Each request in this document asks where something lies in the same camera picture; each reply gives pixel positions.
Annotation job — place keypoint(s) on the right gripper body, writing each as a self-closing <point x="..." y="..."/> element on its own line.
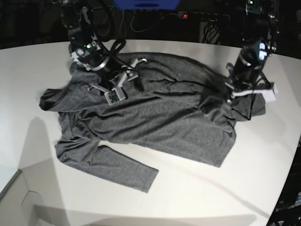
<point x="114" y="80"/>

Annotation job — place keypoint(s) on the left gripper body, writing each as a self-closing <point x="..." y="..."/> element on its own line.
<point x="240" y="89"/>

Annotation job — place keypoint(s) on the grey t-shirt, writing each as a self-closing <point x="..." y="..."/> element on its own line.
<point x="181" y="111"/>

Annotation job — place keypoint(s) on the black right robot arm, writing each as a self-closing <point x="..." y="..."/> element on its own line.
<point x="87" y="44"/>

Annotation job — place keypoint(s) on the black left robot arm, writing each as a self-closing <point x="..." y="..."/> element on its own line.
<point x="252" y="21"/>

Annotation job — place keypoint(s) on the blue box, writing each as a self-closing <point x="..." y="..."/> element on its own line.
<point x="146" y="4"/>

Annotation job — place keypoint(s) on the white power strip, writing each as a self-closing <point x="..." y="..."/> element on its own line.
<point x="202" y="15"/>

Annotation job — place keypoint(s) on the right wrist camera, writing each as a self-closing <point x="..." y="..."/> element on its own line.
<point x="115" y="95"/>

